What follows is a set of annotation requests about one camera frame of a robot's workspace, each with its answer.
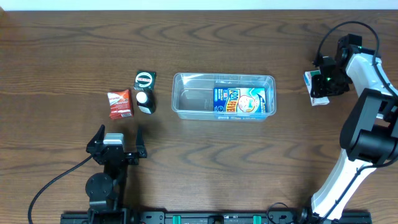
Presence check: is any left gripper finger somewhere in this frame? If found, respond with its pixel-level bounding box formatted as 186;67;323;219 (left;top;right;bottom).
136;127;146;152
86;124;105;149

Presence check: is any red medicine box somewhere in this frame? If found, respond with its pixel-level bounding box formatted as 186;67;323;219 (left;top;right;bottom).
107;90;134;119

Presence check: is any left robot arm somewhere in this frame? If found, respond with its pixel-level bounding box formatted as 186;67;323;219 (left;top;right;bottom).
85;125;147;213

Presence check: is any dark green small box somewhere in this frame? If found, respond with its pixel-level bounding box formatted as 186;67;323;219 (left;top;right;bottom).
133;70;156;91

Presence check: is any dark bottle white cap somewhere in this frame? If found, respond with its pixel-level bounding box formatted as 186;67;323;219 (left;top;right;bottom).
136;91;155;114

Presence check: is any white green medicine box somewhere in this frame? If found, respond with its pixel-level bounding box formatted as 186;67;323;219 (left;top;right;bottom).
303;70;330;106

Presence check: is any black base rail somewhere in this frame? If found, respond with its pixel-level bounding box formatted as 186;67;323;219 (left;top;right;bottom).
60;208;373;224

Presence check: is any clear plastic container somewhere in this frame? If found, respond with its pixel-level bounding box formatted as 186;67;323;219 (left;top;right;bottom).
172;73;277;121

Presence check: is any blue cooling patch box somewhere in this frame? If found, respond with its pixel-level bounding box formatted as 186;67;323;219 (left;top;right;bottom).
213;87;267;113

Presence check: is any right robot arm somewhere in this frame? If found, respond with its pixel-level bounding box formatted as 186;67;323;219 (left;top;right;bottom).
298;34;397;223

